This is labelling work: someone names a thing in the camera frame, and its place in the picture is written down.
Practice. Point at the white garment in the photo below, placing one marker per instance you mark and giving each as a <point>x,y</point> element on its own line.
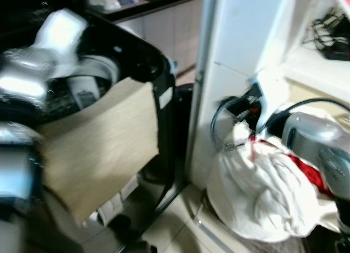
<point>257,193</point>

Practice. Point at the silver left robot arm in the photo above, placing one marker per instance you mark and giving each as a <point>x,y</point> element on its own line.
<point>22,81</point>

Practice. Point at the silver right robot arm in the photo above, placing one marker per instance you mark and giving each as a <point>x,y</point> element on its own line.
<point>317,138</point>

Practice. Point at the black top-loading washing machine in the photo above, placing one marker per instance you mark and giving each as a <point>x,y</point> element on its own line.
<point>139,56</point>

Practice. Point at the white cabinet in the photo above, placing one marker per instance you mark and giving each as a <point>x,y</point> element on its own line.
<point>246,29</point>

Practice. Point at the white washer label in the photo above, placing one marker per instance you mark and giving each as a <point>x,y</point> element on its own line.
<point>165,97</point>

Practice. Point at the red garment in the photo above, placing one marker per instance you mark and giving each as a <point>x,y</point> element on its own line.
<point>309,174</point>

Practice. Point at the beige cloth sheet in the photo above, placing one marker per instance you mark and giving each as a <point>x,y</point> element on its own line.
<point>98,149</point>

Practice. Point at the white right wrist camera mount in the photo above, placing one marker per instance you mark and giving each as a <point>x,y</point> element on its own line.
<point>272,94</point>

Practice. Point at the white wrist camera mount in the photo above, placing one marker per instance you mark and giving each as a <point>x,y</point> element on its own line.
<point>272,94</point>
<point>63,34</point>

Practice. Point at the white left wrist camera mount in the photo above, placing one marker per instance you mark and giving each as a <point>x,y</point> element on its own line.
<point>63,34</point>

